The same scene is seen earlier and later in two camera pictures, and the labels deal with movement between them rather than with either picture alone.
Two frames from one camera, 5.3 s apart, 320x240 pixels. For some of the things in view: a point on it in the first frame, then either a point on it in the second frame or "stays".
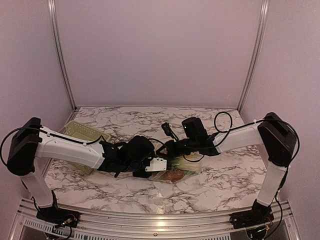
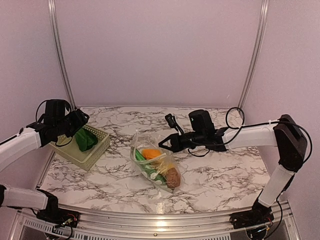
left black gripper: [142, 176] to [80, 120]
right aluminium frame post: [264, 8] stays
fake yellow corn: [193, 156] to [171, 165]
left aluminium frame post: [53, 12] stays
